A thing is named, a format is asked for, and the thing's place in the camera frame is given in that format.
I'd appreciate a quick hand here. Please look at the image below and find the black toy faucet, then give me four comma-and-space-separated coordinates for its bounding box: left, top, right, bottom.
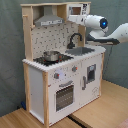
67, 33, 82, 49

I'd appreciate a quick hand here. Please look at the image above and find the wooden toy kitchen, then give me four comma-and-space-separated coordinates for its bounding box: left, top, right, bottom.
22, 2, 105, 127

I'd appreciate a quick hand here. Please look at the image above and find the grey range hood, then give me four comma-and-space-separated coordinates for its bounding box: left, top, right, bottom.
35, 5, 64, 27

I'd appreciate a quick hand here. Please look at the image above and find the toy oven door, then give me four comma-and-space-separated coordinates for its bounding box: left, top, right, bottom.
55, 82, 74, 112

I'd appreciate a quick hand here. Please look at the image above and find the cabinet door with dispenser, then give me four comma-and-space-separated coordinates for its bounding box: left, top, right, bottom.
80, 56, 102, 105

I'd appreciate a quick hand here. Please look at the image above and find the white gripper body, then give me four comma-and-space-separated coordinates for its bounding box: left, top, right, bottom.
68, 15, 87, 25

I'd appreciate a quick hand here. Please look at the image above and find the silver toy pot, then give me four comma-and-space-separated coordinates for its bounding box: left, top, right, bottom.
44, 51, 60, 61

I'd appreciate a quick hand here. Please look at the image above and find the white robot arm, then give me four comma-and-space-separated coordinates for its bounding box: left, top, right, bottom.
68, 15, 128, 45

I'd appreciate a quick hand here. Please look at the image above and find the left red stove knob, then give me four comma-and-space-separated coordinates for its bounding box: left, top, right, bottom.
54, 73, 60, 79

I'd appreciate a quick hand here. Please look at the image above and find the grey toy sink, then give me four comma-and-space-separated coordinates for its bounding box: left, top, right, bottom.
66, 47, 94, 56

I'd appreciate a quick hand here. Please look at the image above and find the right red stove knob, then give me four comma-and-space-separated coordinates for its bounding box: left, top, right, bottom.
72, 66, 78, 72

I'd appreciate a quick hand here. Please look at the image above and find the toy microwave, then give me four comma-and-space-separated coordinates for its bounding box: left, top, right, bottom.
67, 3, 90, 22

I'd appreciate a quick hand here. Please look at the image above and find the red stove knob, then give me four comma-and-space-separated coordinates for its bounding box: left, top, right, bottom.
72, 66, 78, 72
54, 73, 60, 79

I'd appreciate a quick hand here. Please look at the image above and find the black toy stovetop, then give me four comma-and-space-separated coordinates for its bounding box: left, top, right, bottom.
35, 54, 72, 66

